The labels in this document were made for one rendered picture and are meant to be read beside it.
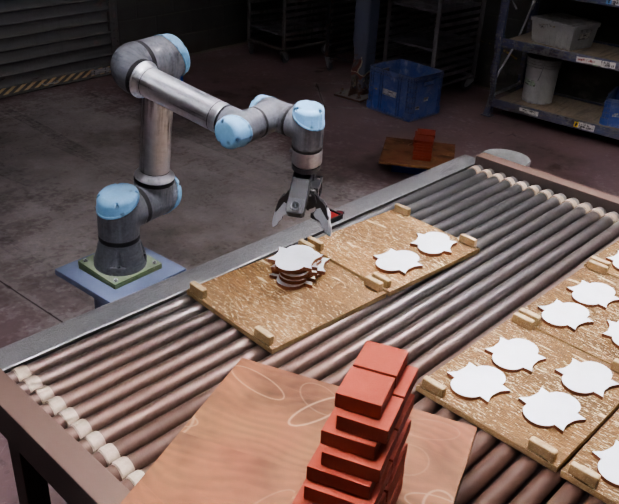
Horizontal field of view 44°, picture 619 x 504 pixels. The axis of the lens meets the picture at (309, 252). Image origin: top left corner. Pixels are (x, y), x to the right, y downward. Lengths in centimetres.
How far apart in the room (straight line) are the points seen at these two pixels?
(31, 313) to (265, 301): 195
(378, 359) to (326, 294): 91
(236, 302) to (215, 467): 70
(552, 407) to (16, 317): 264
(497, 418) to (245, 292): 74
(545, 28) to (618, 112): 89
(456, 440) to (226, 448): 42
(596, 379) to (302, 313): 72
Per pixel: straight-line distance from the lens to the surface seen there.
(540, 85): 669
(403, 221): 246
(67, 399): 175
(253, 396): 152
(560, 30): 649
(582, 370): 190
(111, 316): 200
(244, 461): 138
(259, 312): 195
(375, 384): 109
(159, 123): 212
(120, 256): 220
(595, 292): 223
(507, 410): 173
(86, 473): 152
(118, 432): 165
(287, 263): 202
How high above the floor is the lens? 201
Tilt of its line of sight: 29 degrees down
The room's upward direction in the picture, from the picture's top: 3 degrees clockwise
